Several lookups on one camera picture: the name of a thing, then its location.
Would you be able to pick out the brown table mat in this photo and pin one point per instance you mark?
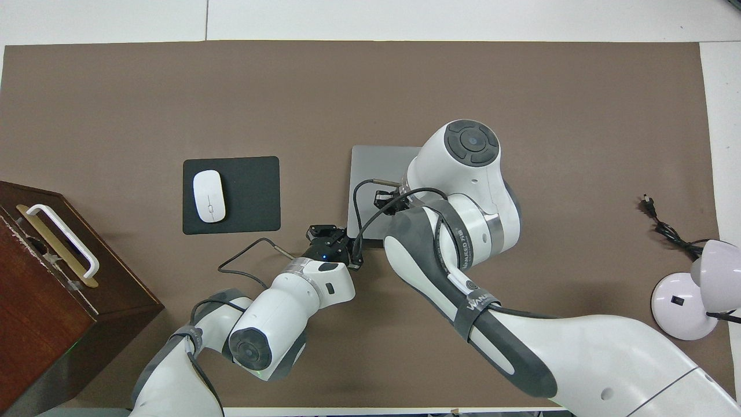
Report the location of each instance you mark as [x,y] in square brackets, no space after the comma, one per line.
[116,87]

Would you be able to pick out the silver laptop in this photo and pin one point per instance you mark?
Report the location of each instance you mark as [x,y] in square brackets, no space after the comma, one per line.
[376,165]

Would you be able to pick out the white computer mouse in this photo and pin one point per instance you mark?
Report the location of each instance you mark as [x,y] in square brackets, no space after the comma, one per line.
[209,197]

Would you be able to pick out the black mouse pad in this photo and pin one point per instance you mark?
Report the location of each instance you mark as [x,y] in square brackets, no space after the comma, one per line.
[249,197]

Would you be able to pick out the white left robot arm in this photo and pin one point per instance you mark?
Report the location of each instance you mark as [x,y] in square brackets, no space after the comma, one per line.
[278,313]

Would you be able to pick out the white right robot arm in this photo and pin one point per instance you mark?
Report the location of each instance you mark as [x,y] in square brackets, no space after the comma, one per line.
[579,359]

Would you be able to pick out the white desk lamp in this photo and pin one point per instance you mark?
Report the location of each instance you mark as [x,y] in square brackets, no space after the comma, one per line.
[680,307]

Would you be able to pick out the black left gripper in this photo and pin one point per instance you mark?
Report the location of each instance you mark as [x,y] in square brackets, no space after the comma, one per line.
[327,249]

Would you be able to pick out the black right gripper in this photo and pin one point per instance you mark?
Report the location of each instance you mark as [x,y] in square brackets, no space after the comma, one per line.
[391,201]

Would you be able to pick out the dark brown wooden box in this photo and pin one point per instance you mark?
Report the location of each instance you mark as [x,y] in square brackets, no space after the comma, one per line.
[52,324]

